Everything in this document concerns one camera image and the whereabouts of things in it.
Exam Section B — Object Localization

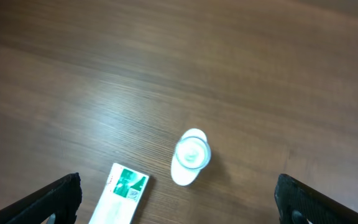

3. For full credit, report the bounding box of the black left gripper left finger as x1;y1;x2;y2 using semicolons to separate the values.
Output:
0;172;82;224

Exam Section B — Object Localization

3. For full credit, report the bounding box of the white green medicine box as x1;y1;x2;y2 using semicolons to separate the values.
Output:
89;163;149;224

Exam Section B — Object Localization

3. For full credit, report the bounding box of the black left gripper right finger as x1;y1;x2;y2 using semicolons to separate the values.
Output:
274;174;358;224

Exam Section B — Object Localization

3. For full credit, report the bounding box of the white spray bottle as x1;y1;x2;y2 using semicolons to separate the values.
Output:
170;128;211;186

